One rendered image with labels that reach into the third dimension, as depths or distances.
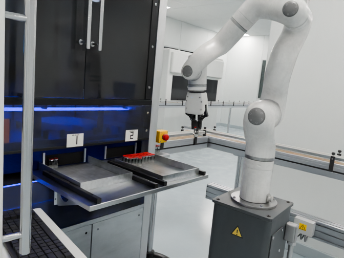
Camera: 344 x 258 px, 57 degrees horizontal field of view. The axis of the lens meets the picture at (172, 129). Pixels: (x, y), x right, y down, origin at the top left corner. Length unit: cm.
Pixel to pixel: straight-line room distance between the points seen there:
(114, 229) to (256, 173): 88
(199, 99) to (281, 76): 36
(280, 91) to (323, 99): 143
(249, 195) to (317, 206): 155
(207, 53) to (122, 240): 114
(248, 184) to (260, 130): 23
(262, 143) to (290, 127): 155
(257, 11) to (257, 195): 72
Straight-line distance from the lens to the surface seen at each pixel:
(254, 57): 1042
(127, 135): 170
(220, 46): 137
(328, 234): 226
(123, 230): 189
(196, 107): 143
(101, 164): 159
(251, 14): 136
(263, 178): 133
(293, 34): 136
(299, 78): 281
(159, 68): 182
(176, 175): 147
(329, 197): 281
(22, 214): 85
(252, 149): 131
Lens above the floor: 132
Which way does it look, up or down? 8 degrees down
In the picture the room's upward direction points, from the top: 5 degrees clockwise
